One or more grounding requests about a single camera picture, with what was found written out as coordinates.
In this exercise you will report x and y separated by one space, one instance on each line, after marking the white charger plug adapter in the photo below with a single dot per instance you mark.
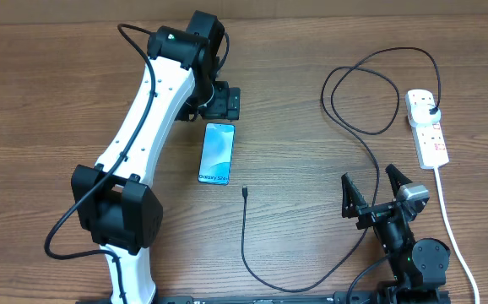
421 116

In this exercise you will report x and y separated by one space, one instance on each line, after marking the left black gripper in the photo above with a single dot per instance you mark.
225 105

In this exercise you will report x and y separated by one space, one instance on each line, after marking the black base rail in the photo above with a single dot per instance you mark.
338 297

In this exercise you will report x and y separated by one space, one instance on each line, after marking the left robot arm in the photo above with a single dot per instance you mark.
114 198

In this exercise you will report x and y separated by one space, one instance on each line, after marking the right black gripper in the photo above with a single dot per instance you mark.
352 204

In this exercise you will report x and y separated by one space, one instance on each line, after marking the blue Samsung Galaxy smartphone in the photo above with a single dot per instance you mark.
216 155

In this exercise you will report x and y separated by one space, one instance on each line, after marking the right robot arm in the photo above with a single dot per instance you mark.
418 266

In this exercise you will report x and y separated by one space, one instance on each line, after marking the white power strip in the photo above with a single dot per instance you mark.
429 141

